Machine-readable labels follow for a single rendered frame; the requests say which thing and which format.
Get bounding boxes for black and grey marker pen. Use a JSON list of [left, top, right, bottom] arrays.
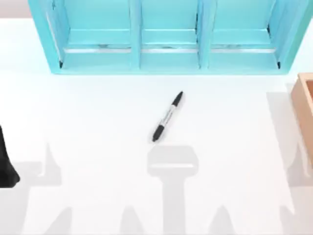
[[152, 91, 184, 143]]

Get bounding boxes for light blue rack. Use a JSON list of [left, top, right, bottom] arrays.
[[27, 0, 311, 76]]

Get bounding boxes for salmon-coloured shallow box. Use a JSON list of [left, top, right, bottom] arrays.
[[290, 72, 313, 169]]

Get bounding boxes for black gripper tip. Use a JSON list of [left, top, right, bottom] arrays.
[[0, 125, 21, 189]]

